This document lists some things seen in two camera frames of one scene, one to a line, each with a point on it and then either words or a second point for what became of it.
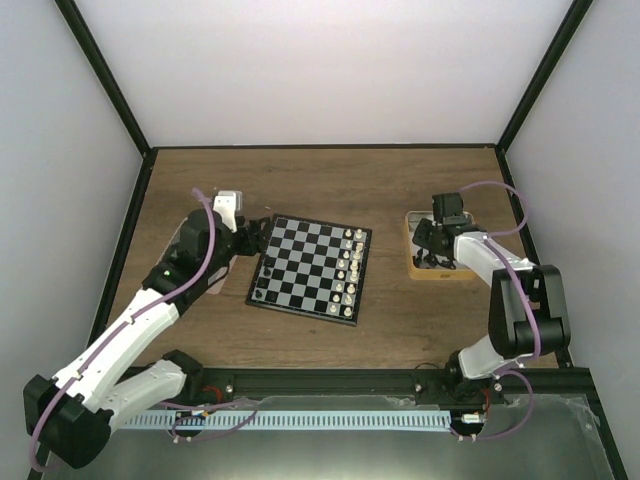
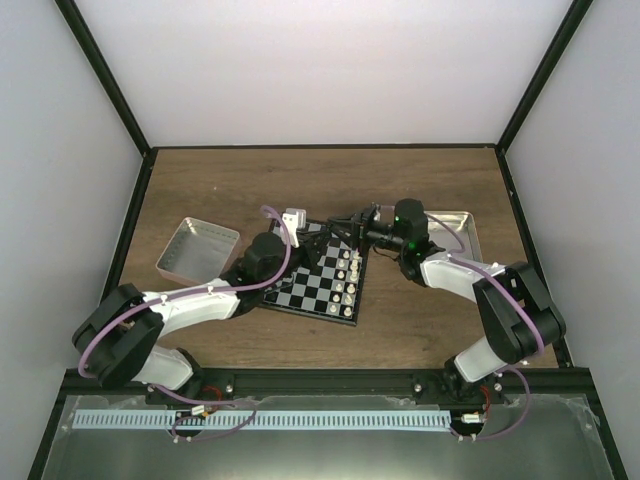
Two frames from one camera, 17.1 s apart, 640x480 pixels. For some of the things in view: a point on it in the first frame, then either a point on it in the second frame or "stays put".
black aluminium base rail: x=402 y=382 stays put
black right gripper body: x=428 y=240 to x=368 y=230
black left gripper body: x=252 y=245 to x=308 y=246
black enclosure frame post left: x=108 y=84 stays put
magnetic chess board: x=311 y=267 stays put
